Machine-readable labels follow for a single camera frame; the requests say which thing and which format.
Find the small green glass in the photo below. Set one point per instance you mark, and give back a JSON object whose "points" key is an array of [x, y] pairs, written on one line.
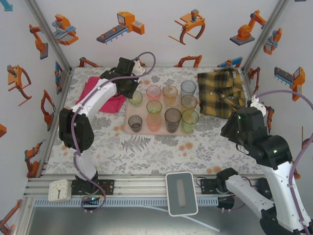
{"points": [[136, 99]]}

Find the tall green glass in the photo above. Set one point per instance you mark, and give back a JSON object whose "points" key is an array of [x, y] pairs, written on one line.
{"points": [[190, 121]]}

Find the short pink-red glass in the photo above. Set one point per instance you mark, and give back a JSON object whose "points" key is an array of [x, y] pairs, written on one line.
{"points": [[154, 92]]}

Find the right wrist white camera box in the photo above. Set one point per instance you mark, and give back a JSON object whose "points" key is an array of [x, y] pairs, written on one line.
{"points": [[256, 104]]}

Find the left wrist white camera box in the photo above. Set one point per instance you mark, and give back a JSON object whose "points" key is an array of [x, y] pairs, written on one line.
{"points": [[139, 67]]}

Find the aluminium front frame rail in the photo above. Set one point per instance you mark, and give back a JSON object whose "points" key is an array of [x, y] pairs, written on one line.
{"points": [[146, 188]]}

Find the folded pink towel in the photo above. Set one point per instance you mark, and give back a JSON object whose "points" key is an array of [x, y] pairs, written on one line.
{"points": [[111, 104]]}

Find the aluminium frame post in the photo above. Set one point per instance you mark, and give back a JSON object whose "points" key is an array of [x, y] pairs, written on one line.
{"points": [[51, 36], [263, 36]]}

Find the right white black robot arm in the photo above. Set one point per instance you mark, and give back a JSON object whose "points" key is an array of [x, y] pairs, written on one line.
{"points": [[278, 186]]}

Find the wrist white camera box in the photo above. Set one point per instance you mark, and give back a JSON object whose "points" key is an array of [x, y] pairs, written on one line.
{"points": [[139, 67], [256, 104]]}

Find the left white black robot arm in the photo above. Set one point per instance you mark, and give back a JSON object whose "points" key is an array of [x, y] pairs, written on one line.
{"points": [[97, 98]]}

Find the short grey glass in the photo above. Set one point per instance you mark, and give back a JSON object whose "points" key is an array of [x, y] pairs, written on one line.
{"points": [[135, 124]]}

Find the small black controller board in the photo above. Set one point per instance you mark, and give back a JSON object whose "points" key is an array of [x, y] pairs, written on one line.
{"points": [[92, 198], [226, 203]]}

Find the black computer mouse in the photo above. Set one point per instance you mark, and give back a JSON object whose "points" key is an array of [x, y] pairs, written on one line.
{"points": [[263, 187]]}

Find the tall blue glass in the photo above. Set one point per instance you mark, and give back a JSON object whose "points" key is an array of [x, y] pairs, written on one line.
{"points": [[188, 89]]}

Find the short orange glass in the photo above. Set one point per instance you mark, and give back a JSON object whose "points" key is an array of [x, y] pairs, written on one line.
{"points": [[170, 94]]}

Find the wide short green glass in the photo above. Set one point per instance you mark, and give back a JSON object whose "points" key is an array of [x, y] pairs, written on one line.
{"points": [[154, 107]]}

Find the tall amber glass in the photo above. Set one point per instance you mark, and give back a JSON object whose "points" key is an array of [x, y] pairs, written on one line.
{"points": [[189, 102]]}

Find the floral patterned tablecloth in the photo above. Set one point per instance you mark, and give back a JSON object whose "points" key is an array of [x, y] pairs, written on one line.
{"points": [[159, 156]]}

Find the tall grey glass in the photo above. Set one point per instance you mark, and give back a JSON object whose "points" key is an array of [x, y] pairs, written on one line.
{"points": [[172, 120]]}

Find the salmon dotted glass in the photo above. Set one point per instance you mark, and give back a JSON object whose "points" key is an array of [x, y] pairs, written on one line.
{"points": [[154, 123]]}

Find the white square clock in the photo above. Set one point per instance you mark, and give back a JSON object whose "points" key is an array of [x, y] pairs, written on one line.
{"points": [[58, 191]]}

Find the yellow black plaid shirt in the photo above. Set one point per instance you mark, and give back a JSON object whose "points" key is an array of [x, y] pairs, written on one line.
{"points": [[212, 85]]}

